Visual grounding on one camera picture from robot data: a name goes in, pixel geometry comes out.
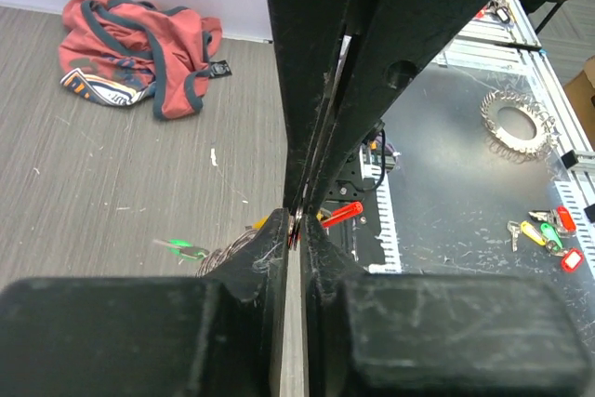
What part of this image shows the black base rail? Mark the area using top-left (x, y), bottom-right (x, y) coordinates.
top-left (320, 147), bottom-right (402, 273)

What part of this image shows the spare tagged keys bunch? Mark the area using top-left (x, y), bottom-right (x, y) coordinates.
top-left (506, 205), bottom-right (586, 273)

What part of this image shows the green tag key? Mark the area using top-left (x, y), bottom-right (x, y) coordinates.
top-left (152, 239), bottom-right (210, 261)

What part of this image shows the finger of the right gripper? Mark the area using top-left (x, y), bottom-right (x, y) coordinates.
top-left (267, 0), bottom-right (353, 209)
top-left (304, 0), bottom-right (489, 214)

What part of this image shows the spare round metal key holder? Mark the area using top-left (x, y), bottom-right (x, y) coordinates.
top-left (479, 90), bottom-right (559, 164)

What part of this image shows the reddish shirt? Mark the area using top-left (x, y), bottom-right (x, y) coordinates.
top-left (59, 0), bottom-right (231, 121)

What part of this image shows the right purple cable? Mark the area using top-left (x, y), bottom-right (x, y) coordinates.
top-left (376, 129), bottom-right (402, 161)

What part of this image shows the metal key holder red handle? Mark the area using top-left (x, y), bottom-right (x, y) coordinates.
top-left (197, 209), bottom-right (364, 396)

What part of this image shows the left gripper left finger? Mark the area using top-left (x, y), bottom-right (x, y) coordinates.
top-left (0, 207), bottom-right (292, 397)

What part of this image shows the yellow tag key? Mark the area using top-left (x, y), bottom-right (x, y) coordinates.
top-left (253, 210), bottom-right (334, 231)

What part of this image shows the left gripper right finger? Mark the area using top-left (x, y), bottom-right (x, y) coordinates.
top-left (300, 216), bottom-right (590, 396)

